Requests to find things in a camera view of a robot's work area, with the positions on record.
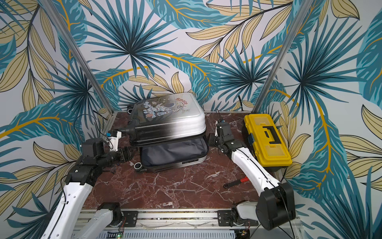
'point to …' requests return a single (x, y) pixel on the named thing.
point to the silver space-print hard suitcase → (170, 130)
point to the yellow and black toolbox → (264, 140)
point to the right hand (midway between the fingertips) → (212, 138)
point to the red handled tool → (243, 179)
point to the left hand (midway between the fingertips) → (133, 152)
